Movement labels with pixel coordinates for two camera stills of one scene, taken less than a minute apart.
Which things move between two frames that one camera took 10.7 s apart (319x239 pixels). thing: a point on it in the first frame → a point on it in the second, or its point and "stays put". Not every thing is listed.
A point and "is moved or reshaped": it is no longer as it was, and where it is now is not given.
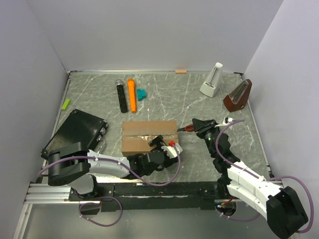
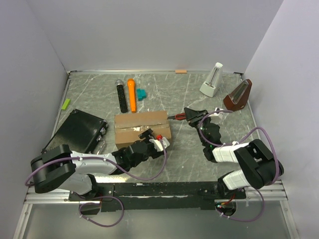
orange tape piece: (181, 71) stays put
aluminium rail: (46, 193) stays put
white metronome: (211, 86) stays put
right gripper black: (201, 127) → (193, 117)
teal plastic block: (141, 93) stays put
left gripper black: (158, 141) → (148, 135)
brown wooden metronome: (237, 98) stays put
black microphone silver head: (122, 100) stays put
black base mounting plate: (129, 197) stays put
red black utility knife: (188, 128) → (179, 116)
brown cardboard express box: (136, 135) is moved or reshaped
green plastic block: (65, 105) stays put
